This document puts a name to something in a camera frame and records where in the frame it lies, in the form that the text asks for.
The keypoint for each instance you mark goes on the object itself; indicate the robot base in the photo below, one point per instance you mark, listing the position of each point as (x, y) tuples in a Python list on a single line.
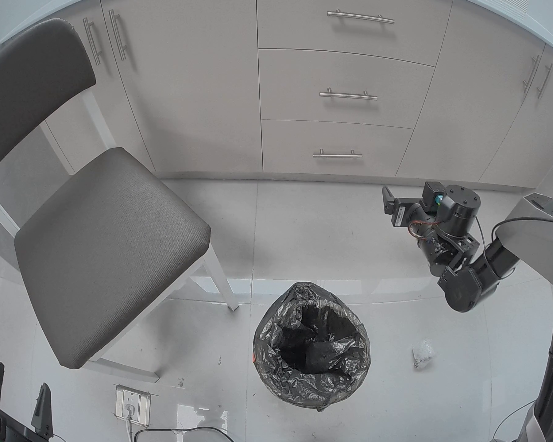
[(533, 428)]

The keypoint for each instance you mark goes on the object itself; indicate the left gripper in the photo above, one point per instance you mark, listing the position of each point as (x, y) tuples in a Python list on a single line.
[(5, 426)]

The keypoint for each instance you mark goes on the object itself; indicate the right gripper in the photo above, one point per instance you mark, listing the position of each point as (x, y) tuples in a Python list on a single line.
[(405, 212)]

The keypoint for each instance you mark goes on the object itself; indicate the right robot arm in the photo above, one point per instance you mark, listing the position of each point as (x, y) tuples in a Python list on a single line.
[(460, 210)]

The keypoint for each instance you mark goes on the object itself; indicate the dark grey white-framed chair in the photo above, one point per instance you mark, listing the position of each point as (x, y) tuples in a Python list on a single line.
[(110, 214)]

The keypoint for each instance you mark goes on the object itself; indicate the beige cabinet with drawers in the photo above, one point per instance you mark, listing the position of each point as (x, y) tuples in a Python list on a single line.
[(203, 85)]

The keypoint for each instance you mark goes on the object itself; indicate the black plastic bag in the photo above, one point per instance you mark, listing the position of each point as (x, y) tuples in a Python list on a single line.
[(304, 385)]

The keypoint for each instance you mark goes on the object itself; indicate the crumpled clear plastic wrapper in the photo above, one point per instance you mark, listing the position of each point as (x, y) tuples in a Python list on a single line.
[(423, 353)]

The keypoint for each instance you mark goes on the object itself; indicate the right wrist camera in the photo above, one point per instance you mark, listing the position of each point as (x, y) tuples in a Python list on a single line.
[(430, 190)]

